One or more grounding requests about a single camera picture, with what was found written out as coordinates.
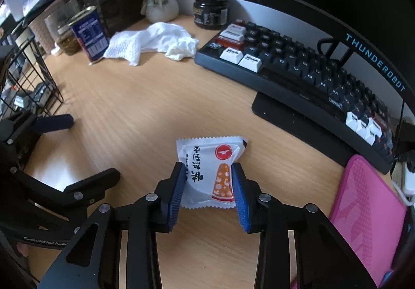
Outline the blue tin can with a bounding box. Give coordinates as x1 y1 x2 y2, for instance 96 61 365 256
68 6 109 63

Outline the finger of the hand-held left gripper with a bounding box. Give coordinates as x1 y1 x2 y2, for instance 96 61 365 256
7 112 74 147
10 167 121 222

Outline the white cloth towel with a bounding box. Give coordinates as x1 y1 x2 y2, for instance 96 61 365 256
104 23 192 66

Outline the clear glass jar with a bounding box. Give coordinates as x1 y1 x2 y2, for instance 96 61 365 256
45 12 81 55

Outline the small ceramic plant pot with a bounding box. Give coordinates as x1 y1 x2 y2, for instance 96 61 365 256
141 0 179 22

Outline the black mechanical keyboard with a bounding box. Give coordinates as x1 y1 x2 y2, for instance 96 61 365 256
195 20 398 174

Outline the black power plug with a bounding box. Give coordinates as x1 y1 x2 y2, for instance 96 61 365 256
396 117 415 161

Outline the white power strip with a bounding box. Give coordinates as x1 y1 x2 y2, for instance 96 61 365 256
391 159 415 207

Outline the crumpled white tissue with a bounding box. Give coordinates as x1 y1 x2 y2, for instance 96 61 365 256
165 38 199 61

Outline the person's left hand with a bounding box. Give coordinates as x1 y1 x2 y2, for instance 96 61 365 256
16 241 30 259

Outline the white pizza print snack packet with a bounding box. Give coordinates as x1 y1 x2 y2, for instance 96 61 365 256
176 135 248 210

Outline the black glass jar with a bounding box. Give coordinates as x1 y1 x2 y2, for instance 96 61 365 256
193 0 229 30

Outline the black wire basket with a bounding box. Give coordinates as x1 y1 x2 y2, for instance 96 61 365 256
0 38 64 114

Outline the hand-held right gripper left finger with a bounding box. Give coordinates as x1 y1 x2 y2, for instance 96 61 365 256
31 162 188 289

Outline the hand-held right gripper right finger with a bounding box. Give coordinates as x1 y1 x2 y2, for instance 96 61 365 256
231 162 380 289

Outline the pink mouse mat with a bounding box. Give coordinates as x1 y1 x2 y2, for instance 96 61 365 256
292 154 407 289

